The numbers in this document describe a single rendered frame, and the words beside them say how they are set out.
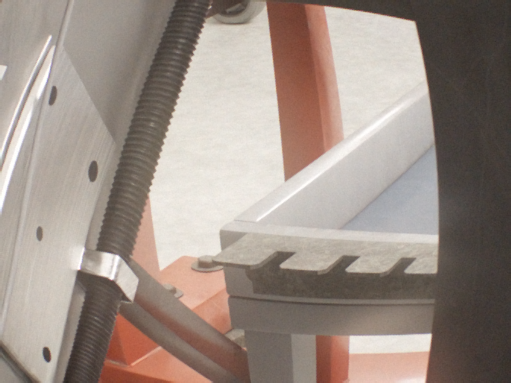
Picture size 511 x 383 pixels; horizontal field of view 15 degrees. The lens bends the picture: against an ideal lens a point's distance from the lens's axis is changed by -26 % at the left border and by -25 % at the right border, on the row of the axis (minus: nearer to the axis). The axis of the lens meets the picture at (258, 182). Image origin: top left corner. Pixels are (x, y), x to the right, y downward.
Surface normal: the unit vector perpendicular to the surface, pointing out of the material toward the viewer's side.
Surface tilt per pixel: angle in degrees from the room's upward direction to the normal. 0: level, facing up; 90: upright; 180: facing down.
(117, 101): 90
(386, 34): 0
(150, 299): 90
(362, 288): 90
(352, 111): 0
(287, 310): 90
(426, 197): 0
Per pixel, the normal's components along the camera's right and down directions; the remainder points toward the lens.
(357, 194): 0.88, 0.08
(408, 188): -0.08, -0.94
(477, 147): -0.61, 0.30
